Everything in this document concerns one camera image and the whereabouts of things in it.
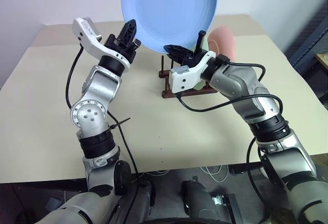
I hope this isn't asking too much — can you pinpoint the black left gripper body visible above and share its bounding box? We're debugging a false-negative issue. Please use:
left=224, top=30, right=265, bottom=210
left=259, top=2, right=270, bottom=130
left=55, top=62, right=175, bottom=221
left=103, top=33, right=142, bottom=65

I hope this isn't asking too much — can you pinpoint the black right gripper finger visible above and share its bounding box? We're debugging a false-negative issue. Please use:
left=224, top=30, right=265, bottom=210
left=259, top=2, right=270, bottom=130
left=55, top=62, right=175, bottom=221
left=195, top=30, right=207, bottom=55
left=163, top=44, right=193, bottom=57

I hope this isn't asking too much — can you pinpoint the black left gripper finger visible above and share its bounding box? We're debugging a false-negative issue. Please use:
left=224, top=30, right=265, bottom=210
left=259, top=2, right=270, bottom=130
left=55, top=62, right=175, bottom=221
left=120, top=18, right=138, bottom=48

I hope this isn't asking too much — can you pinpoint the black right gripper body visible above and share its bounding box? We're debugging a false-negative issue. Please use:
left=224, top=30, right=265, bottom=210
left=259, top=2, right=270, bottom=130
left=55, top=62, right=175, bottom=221
left=173, top=50, right=208, bottom=68

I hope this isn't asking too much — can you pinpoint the red plate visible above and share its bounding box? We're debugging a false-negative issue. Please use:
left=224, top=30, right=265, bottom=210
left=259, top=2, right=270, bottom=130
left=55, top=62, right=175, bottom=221
left=207, top=26, right=237, bottom=62

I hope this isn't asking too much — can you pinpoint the blue plate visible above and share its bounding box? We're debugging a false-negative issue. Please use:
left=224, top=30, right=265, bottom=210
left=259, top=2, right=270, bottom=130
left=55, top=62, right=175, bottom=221
left=120, top=0, right=219, bottom=54

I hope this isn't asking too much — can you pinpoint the dark brown dish rack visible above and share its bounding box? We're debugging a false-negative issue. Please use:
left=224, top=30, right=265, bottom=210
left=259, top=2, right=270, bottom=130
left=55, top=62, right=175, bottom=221
left=158, top=54, right=218, bottom=99

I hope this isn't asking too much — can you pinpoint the dark perforated metal shelf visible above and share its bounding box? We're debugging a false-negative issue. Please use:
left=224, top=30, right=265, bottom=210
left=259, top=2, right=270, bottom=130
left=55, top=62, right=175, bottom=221
left=284, top=3, right=328, bottom=101

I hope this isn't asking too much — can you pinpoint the dark rounded shape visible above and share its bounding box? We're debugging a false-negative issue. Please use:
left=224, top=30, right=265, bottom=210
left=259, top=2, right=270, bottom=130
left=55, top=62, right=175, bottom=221
left=180, top=179, right=214, bottom=220
left=127, top=179, right=157, bottom=224

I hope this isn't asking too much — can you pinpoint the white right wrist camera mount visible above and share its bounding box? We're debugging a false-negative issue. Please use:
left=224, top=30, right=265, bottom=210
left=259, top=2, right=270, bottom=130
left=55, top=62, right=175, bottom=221
left=169, top=51, right=216, bottom=94

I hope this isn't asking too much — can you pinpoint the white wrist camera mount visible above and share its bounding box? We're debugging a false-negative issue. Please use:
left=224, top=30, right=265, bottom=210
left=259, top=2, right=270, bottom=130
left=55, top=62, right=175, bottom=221
left=169, top=51, right=216, bottom=94
left=72, top=16, right=131, bottom=75

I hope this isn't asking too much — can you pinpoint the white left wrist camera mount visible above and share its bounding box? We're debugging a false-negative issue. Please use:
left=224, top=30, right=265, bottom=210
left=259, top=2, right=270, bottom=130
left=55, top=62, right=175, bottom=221
left=72, top=16, right=131, bottom=75

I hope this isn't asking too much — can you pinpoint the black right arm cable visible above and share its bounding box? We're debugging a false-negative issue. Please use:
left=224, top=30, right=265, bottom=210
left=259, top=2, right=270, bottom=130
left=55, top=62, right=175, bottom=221
left=175, top=54, right=284, bottom=210

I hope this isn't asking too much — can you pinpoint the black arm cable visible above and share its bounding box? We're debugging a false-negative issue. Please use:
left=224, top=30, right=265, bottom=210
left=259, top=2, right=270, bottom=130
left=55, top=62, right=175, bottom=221
left=175, top=54, right=284, bottom=210
left=65, top=44, right=144, bottom=224

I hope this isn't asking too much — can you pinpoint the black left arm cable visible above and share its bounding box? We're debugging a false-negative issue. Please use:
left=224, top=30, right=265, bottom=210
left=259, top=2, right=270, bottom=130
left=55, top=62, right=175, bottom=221
left=65, top=44, right=144, bottom=224

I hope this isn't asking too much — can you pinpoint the black cable tie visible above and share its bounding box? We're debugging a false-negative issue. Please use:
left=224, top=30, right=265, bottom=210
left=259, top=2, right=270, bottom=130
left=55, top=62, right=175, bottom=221
left=109, top=117, right=131, bottom=130

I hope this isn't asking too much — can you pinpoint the white floor cable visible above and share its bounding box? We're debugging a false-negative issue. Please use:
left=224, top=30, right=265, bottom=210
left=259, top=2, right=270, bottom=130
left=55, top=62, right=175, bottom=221
left=199, top=165, right=229, bottom=184

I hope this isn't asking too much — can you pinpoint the black table frame bar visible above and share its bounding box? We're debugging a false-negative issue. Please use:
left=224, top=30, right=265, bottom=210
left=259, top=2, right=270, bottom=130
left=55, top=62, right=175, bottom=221
left=229, top=161, right=265, bottom=176
left=0, top=179, right=88, bottom=192

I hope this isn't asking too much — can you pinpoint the black metal floor bracket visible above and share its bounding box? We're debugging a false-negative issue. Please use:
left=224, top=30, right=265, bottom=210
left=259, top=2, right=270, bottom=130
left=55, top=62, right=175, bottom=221
left=211, top=193, right=244, bottom=224

